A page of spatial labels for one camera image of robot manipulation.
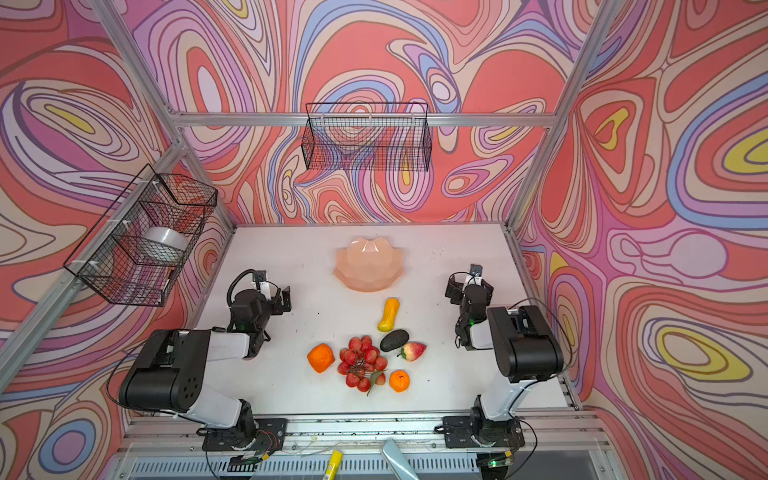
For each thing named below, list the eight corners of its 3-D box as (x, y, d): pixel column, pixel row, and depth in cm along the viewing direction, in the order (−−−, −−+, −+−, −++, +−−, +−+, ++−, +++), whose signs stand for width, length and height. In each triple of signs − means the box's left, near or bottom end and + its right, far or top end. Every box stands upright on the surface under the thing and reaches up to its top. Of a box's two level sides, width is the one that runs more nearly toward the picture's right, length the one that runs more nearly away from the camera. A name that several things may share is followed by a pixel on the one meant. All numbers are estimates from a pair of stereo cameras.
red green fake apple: (397, 356, 87) (397, 352, 84) (412, 340, 90) (413, 335, 87) (409, 367, 85) (410, 363, 82) (424, 350, 88) (426, 346, 85)
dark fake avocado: (383, 354, 87) (383, 350, 85) (377, 340, 89) (377, 337, 87) (410, 342, 89) (411, 339, 87) (404, 329, 92) (404, 326, 90)
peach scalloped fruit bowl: (333, 292, 101) (331, 285, 98) (340, 244, 115) (338, 237, 112) (404, 292, 101) (404, 285, 98) (401, 244, 115) (402, 237, 112)
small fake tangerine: (389, 392, 81) (389, 390, 79) (389, 373, 84) (389, 370, 82) (410, 392, 81) (410, 389, 79) (409, 373, 84) (409, 370, 82)
